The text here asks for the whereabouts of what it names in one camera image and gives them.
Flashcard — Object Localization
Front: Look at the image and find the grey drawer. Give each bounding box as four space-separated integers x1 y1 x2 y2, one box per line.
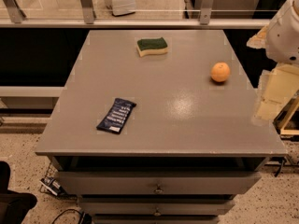
79 198 235 216
56 171 261 195

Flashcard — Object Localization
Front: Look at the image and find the green and yellow sponge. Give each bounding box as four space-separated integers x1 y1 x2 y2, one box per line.
136 37 168 57

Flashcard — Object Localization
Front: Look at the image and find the metal railing frame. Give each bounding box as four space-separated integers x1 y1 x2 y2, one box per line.
0 0 274 29

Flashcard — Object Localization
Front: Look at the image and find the black object at left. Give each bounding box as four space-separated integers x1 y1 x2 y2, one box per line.
0 161 37 224

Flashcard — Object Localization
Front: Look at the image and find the grey drawer cabinet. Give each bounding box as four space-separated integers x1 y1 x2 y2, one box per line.
36 30 286 224

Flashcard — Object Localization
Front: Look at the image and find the wooden frame at right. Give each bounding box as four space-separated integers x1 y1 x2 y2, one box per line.
275 96 299 136

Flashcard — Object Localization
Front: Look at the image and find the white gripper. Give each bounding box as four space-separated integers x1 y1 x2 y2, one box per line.
247 0 299 126

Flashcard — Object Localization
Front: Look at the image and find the small device on floor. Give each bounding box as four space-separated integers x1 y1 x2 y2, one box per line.
40 176 62 196

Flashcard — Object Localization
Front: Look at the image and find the black floor cable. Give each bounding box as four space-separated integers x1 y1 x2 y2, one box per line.
50 208 92 224

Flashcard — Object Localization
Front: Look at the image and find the dark blue snack packet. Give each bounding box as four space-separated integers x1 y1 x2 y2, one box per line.
96 98 136 134

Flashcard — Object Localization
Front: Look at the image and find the orange fruit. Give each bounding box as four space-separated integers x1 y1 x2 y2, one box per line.
210 63 231 82

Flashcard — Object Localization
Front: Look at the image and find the top grey drawer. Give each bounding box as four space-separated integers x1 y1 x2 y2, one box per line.
56 171 261 195

